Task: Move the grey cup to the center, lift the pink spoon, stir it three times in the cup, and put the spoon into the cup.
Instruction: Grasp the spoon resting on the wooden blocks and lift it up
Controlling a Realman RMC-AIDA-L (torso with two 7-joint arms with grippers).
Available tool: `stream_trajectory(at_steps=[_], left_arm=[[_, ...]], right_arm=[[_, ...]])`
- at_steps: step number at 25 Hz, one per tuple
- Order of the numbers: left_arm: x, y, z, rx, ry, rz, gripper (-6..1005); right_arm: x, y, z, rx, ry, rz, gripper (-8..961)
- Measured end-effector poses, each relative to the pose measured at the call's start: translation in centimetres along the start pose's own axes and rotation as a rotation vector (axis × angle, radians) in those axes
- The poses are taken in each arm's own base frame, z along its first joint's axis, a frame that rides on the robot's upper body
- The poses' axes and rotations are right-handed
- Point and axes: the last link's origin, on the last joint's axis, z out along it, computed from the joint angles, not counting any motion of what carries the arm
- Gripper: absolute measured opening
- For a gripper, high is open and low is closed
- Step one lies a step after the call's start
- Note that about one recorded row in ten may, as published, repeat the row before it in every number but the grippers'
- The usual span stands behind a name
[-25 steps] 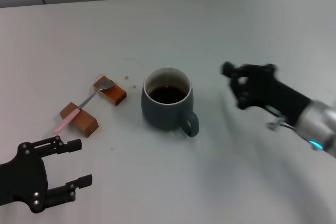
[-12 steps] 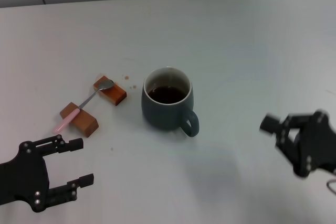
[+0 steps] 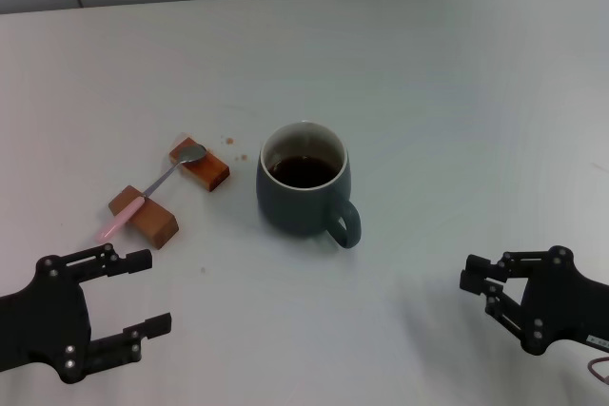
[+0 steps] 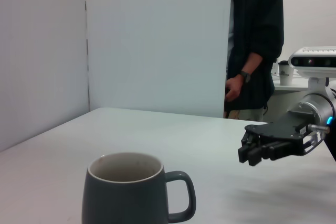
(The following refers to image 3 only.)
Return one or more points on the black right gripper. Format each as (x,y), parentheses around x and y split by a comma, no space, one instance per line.
(561,311)

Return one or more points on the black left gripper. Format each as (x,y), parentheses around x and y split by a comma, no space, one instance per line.
(47,320)

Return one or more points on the dark grey ceramic cup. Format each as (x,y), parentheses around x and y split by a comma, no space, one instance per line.
(285,206)

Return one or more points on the wooden block with arch notch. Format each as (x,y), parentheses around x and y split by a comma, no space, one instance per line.
(152,225)

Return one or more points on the solid rectangular wooden block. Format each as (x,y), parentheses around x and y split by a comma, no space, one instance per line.
(209,173)

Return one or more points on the dark coffee liquid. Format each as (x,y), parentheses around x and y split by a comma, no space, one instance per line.
(304,170)

